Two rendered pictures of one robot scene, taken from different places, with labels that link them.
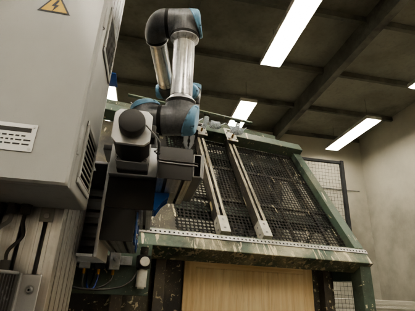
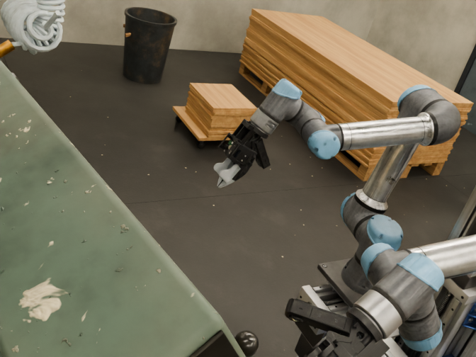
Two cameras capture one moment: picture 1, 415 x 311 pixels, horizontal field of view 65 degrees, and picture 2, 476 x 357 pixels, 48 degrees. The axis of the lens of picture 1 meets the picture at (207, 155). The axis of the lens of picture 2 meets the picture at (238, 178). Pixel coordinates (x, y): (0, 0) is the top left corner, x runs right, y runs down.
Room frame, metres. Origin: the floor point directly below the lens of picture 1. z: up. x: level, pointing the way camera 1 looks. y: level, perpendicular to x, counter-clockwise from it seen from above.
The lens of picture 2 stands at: (2.19, 1.37, 2.12)
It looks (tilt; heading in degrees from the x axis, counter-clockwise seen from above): 29 degrees down; 245
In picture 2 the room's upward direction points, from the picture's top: 15 degrees clockwise
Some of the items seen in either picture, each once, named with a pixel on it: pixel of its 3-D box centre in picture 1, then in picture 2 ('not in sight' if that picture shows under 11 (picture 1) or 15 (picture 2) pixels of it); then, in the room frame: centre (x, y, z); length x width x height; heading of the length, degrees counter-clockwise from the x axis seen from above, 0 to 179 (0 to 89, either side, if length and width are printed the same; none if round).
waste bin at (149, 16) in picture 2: not in sight; (145, 46); (1.03, -4.03, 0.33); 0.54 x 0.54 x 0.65
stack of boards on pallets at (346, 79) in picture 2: not in sight; (338, 85); (-0.91, -3.35, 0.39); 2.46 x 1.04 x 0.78; 100
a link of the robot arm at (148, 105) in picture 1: (146, 119); (379, 240); (1.11, 0.24, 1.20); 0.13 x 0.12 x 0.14; 86
